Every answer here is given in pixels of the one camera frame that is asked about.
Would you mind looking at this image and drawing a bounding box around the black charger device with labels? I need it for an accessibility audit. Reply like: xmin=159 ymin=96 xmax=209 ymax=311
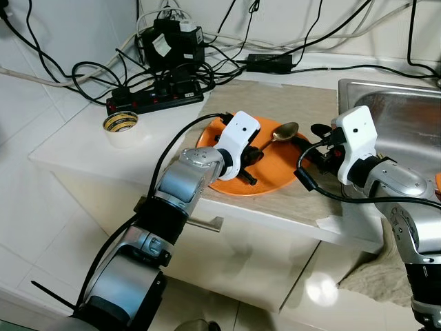
xmin=136 ymin=17 xmax=206 ymax=74

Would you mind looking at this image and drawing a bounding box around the black power adapter brick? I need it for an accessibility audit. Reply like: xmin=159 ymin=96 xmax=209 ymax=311
xmin=245 ymin=52 xmax=294 ymax=74

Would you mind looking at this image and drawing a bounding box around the white tape roll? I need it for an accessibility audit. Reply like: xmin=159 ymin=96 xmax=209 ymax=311
xmin=101 ymin=110 xmax=141 ymax=148

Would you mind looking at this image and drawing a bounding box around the cream kitchen cabinet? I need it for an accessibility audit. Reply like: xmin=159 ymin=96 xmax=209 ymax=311
xmin=52 ymin=165 xmax=414 ymax=314

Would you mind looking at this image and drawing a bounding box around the beige ribbed counter mat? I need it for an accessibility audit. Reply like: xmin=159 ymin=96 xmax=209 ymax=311
xmin=176 ymin=81 xmax=388 ymax=230

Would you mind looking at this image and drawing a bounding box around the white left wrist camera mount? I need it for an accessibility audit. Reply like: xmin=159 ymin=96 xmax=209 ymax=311
xmin=215 ymin=110 xmax=262 ymax=182

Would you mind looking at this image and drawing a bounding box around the orange plastic plate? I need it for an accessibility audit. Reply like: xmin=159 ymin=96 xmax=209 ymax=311
xmin=196 ymin=115 xmax=305 ymax=197

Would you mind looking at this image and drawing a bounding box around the stainless steel sink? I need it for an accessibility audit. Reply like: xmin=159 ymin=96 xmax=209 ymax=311
xmin=337 ymin=77 xmax=441 ymax=181

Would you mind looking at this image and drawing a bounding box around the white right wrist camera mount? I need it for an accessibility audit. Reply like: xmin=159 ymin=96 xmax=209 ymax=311
xmin=331 ymin=106 xmax=379 ymax=186

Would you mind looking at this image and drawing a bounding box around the bronze metal spoon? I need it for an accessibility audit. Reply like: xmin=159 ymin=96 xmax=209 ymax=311
xmin=258 ymin=121 xmax=301 ymax=152

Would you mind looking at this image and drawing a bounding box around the black power strip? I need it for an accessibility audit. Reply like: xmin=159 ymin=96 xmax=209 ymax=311
xmin=105 ymin=78 xmax=206 ymax=117

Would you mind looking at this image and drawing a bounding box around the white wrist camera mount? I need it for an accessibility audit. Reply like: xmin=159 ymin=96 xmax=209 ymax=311
xmin=331 ymin=106 xmax=379 ymax=186
xmin=215 ymin=110 xmax=262 ymax=182

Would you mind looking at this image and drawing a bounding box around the beige fluffy towel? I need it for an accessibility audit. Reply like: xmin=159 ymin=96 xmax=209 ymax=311
xmin=336 ymin=219 xmax=422 ymax=309

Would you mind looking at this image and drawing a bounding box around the white paper sheet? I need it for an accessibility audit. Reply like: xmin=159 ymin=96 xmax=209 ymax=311
xmin=314 ymin=211 xmax=347 ymax=230

